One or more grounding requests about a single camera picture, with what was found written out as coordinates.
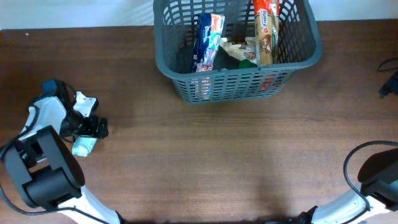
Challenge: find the teal wet wipes packet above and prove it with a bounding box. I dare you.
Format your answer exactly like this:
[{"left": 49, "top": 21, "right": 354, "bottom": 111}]
[{"left": 72, "top": 136, "right": 97, "bottom": 157}]

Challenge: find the grey plastic basket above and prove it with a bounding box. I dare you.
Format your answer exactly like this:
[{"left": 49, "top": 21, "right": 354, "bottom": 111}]
[{"left": 153, "top": 0, "right": 322, "bottom": 104}]

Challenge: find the colourful Kleenex tissue pack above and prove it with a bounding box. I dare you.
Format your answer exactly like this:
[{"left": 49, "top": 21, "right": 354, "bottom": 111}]
[{"left": 191, "top": 12, "right": 226, "bottom": 100}]

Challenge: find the orange spaghetti packet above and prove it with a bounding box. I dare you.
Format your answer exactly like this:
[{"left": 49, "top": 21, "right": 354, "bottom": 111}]
[{"left": 252, "top": 0, "right": 280, "bottom": 67}]

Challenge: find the green lid jar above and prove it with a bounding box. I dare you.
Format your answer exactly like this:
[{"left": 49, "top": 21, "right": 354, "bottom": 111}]
[{"left": 238, "top": 59, "right": 257, "bottom": 69}]

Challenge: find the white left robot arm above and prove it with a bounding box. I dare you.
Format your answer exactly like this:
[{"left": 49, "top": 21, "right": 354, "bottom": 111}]
[{"left": 1, "top": 79, "right": 127, "bottom": 223}]

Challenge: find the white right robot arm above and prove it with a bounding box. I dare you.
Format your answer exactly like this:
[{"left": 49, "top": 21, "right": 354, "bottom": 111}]
[{"left": 293, "top": 140, "right": 397, "bottom": 223}]

